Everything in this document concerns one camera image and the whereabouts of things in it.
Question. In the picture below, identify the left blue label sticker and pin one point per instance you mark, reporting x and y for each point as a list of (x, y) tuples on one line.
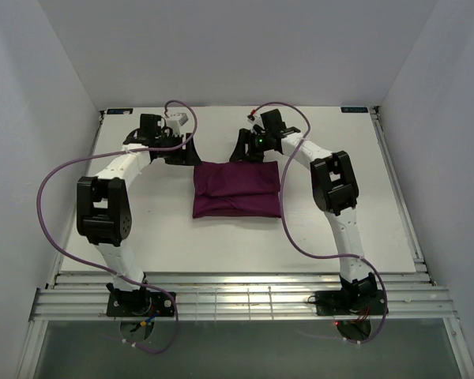
[(119, 111)]

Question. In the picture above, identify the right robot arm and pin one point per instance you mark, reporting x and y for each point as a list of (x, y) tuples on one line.
[(335, 192)]

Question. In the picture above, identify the blue label sticker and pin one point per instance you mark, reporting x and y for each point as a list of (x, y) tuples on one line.
[(354, 110), (119, 111)]

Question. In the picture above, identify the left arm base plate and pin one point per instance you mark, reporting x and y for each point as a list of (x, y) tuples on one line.
[(139, 303)]

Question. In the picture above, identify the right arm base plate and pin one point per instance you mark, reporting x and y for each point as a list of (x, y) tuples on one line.
[(335, 303)]

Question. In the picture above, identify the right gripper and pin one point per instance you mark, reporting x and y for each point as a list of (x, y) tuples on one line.
[(251, 146)]

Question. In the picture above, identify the right blue label sticker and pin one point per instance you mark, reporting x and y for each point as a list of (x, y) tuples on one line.
[(354, 110)]

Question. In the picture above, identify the purple cloth mat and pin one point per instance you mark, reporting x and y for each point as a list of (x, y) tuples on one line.
[(236, 189)]

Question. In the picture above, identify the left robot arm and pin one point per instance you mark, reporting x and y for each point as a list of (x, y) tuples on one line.
[(104, 216)]

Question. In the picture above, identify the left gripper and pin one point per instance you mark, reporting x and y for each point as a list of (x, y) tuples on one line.
[(178, 149)]

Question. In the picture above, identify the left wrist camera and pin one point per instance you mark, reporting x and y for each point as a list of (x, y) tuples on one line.
[(177, 120)]

